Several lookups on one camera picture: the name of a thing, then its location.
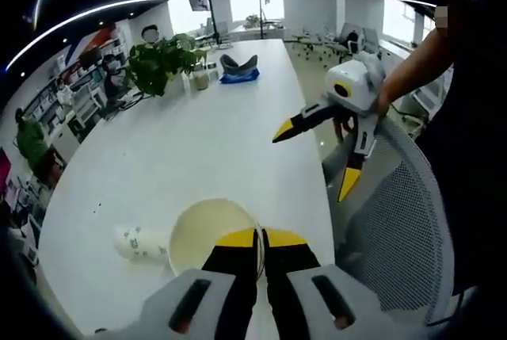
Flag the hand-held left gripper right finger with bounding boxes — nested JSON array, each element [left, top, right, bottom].
[[261, 227, 397, 340]]

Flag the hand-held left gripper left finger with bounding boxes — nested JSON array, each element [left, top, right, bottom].
[[139, 227, 262, 340]]

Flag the person's right hand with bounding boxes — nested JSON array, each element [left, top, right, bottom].
[[374, 83, 398, 120]]

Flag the blue packet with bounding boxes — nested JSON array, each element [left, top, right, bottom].
[[219, 68, 261, 85]]

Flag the white mesh office chair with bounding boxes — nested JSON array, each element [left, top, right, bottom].
[[322, 117, 457, 326]]

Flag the white table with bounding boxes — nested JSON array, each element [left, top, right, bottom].
[[37, 38, 338, 340]]

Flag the glass jar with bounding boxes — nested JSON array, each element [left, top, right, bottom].
[[189, 71, 211, 92]]

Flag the green potted plant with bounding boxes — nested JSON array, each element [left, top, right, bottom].
[[126, 32, 208, 98]]

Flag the storage shelves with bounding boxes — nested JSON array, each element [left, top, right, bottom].
[[21, 52, 134, 127]]

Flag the long curved ceiling light strip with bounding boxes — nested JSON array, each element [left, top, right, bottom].
[[5, 0, 172, 72]]

